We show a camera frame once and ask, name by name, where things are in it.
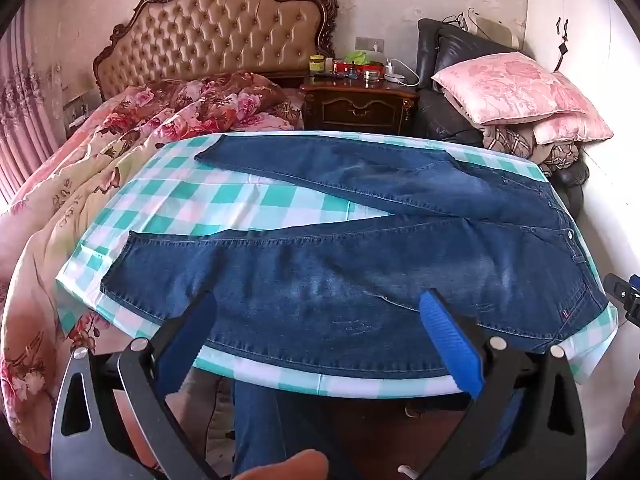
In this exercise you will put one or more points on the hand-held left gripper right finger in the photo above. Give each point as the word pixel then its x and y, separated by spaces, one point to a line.
pixel 450 340

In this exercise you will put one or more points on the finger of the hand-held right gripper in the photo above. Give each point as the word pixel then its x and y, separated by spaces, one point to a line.
pixel 620 290

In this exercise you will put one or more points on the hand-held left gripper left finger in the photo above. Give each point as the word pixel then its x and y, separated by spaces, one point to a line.
pixel 187 345

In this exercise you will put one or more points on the blue denim pants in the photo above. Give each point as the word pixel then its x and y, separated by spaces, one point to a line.
pixel 350 280

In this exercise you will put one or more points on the person's left hand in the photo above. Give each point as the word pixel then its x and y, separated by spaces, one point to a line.
pixel 285 467

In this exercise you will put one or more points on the teal white checkered tablecloth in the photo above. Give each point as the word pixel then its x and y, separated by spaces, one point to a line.
pixel 225 200

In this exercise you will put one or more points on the small pink floral pillow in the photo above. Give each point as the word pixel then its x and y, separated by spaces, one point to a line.
pixel 575 127

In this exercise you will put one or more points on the pink floral quilt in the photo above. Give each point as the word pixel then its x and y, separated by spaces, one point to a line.
pixel 75 200

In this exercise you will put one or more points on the brown plaid blanket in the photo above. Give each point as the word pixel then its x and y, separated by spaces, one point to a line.
pixel 505 142

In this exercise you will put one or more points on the black leather armchair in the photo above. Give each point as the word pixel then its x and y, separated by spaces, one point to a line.
pixel 440 120

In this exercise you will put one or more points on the large pink floral pillow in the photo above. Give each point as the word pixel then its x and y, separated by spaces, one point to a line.
pixel 505 90

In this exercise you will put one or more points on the dark wooden nightstand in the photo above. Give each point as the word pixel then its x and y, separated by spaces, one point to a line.
pixel 360 107

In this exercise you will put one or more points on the dark red floral blanket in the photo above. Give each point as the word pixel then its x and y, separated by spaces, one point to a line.
pixel 235 90

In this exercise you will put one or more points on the pink curtain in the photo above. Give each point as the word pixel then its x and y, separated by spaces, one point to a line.
pixel 25 125

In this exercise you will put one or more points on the round metal tin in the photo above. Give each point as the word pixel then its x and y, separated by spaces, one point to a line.
pixel 372 76

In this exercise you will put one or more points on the beige cushion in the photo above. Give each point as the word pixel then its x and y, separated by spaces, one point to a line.
pixel 497 30

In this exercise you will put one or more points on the red flat box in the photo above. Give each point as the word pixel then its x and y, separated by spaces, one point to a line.
pixel 350 67

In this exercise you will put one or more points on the green plastic bag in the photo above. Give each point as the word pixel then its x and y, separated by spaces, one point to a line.
pixel 359 56

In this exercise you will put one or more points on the yellow lid jar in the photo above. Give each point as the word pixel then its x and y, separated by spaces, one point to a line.
pixel 316 66

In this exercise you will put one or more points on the tufted carved wooden headboard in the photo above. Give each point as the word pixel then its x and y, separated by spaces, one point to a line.
pixel 215 30

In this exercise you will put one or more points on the wall power socket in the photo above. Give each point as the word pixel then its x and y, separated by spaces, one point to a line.
pixel 370 45

